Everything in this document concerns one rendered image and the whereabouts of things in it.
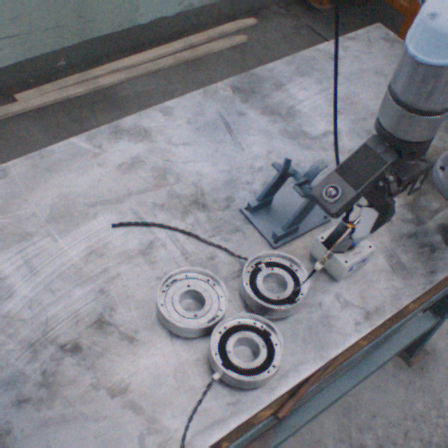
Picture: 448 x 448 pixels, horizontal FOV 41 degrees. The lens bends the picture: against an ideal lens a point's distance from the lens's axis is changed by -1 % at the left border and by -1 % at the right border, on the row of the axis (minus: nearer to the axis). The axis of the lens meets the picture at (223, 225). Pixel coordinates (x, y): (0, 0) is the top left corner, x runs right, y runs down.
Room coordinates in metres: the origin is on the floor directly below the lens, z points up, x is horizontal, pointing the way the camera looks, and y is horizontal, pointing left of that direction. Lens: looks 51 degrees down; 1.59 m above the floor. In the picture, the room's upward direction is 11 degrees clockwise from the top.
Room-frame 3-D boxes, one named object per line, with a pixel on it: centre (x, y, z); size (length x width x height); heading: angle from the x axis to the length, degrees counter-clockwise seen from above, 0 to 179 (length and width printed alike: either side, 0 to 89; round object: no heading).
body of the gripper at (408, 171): (0.59, -0.20, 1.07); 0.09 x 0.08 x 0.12; 134
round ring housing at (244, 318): (0.41, -0.07, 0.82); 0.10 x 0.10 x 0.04
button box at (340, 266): (0.63, -0.20, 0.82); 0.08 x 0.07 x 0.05; 136
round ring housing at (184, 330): (0.47, 0.02, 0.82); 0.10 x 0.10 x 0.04
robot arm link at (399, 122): (0.59, -0.19, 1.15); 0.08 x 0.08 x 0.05
